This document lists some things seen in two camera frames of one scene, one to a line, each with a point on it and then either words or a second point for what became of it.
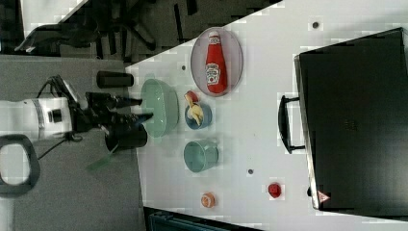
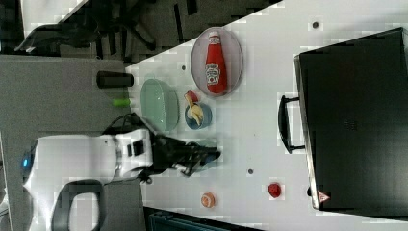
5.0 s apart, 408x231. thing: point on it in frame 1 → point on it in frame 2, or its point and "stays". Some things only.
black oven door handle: x=284 y=124 stays
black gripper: x=102 y=110 → x=166 y=151
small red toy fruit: x=274 y=190 stays
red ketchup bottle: x=216 y=69 stays
